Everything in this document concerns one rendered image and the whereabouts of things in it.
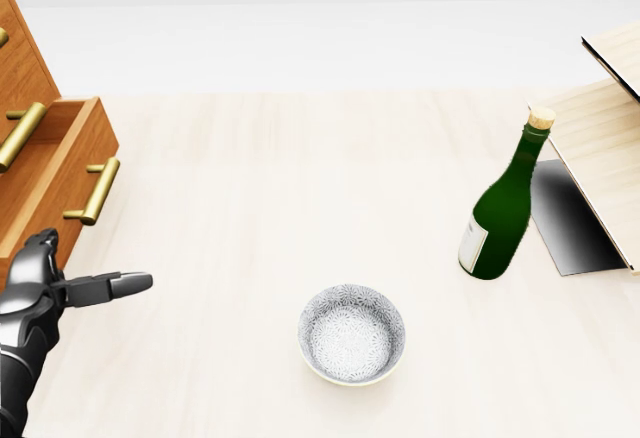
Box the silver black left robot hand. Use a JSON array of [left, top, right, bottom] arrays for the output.
[[0, 227, 154, 357]]

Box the pale wooden rack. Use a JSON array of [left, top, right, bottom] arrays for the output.
[[526, 20, 640, 278]]

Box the brass handle on open drawer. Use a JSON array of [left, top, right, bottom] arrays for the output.
[[62, 156, 122, 227]]

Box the wooden cabinet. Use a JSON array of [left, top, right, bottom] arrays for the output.
[[0, 0, 63, 124]]

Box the wooden drawer, long brass handle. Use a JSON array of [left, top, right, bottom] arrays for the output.
[[0, 96, 121, 279]]

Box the patterned grey white bowl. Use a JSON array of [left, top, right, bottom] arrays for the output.
[[297, 283, 407, 388]]

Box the green corked glass bottle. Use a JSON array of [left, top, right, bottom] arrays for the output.
[[456, 106, 557, 282]]

